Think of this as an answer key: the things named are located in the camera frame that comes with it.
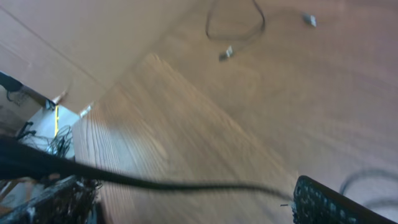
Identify black cable silver plugs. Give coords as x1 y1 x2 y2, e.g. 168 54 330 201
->
339 169 397 210

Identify thin black usb cable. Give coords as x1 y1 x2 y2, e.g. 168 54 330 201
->
0 136 293 202

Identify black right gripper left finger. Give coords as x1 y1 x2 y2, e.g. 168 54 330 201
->
1 175 101 224

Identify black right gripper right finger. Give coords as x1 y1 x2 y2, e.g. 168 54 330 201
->
292 175 396 224

